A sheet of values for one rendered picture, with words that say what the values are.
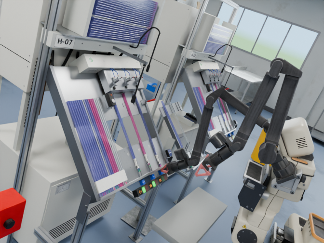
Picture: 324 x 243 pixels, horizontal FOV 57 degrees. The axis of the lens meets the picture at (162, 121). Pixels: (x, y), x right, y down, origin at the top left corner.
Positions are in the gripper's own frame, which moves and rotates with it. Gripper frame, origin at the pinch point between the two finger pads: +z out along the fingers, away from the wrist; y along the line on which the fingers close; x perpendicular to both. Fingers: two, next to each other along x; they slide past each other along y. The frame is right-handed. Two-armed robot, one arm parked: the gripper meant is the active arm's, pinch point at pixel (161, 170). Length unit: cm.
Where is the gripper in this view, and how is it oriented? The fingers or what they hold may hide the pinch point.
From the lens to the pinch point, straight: 196.1
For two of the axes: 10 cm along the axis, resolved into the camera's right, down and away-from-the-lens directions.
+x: 3.3, 9.4, -0.6
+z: -7.9, 3.1, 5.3
